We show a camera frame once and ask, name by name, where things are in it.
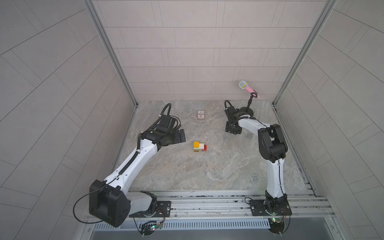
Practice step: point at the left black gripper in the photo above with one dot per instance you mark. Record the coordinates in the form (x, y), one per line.
(177, 138)

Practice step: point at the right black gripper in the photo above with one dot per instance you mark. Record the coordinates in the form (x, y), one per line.
(228, 128)

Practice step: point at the white long lego brick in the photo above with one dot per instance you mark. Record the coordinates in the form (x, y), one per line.
(201, 146)

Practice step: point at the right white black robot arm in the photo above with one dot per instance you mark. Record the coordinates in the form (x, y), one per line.
(273, 148)

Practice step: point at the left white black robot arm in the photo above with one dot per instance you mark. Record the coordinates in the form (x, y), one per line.
(110, 200)

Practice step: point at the transparent grey lego brick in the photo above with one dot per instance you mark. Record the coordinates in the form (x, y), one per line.
(249, 136)

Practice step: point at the black microphone stand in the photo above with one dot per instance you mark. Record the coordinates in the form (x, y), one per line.
(247, 110)

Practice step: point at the red white card box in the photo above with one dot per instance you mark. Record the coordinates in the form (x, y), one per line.
(201, 115)

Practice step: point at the pink toy microphone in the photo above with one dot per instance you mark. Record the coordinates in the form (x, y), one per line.
(244, 85)

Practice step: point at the left circuit board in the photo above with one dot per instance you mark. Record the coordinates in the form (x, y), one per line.
(150, 227)

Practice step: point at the circuit board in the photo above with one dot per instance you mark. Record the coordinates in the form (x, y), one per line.
(150, 227)
(277, 226)

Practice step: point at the right circuit board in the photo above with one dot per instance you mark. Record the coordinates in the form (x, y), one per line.
(277, 226)

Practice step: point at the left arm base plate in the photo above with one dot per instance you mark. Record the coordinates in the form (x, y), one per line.
(160, 210)

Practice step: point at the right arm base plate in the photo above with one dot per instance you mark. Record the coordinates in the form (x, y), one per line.
(270, 208)

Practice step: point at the aluminium rail frame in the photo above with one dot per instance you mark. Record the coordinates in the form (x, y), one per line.
(227, 210)

